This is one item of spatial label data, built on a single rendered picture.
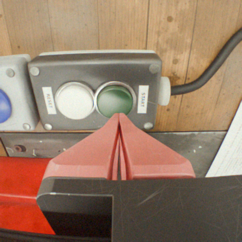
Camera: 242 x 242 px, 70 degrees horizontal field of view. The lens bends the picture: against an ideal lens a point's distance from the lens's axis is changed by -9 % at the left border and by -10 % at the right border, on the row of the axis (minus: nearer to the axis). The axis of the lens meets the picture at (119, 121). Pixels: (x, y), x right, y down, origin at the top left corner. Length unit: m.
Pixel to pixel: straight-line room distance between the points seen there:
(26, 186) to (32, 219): 0.12
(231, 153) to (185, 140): 0.08
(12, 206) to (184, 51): 0.35
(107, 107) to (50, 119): 0.06
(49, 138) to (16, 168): 0.06
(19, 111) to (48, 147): 0.08
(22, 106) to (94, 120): 0.07
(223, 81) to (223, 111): 0.04
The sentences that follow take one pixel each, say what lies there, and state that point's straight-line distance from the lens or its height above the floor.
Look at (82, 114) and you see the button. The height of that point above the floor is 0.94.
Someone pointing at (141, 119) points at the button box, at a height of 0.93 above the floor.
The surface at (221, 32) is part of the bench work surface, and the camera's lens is 0.19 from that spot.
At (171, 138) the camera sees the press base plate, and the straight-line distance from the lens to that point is 0.23.
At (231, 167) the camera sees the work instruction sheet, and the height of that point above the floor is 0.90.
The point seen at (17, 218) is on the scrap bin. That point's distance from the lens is 0.36.
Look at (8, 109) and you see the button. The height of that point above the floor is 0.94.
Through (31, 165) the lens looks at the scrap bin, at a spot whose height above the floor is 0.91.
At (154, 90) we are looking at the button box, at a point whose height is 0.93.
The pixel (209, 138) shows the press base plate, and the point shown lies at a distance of 0.25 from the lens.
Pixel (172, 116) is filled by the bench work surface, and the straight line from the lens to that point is 0.21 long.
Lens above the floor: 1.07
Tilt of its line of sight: 54 degrees down
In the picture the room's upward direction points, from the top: 178 degrees clockwise
